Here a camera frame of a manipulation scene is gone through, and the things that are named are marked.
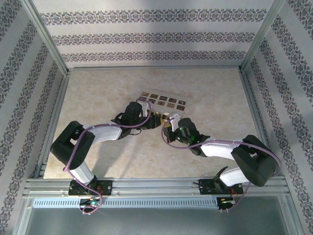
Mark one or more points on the white box with brown tiles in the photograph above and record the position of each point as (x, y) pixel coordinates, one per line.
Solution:
(168, 100)

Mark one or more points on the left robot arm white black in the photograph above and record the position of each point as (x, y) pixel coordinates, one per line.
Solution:
(105, 133)

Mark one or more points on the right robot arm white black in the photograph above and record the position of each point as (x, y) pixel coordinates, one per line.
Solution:
(217, 149)

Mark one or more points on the right controller board green light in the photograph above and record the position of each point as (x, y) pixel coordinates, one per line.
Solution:
(225, 200)

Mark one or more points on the controller board green light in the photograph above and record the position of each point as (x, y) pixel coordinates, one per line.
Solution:
(93, 203)
(225, 200)

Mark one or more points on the grey metal sheet panel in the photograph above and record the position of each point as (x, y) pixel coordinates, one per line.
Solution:
(156, 222)

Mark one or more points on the left controller board green light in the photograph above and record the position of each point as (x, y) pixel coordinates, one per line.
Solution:
(93, 203)

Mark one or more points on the aluminium back rail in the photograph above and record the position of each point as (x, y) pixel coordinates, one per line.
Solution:
(154, 68)

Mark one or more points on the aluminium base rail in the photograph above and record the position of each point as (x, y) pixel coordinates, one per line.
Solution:
(156, 187)

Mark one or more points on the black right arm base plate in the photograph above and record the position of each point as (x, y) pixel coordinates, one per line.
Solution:
(205, 187)

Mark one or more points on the aluminium side rail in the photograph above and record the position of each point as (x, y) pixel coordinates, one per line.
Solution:
(55, 110)
(252, 102)

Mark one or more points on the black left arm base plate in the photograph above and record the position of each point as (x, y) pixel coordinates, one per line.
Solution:
(107, 187)

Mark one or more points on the aluminium frame post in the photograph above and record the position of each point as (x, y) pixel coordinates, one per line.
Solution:
(46, 41)
(261, 36)

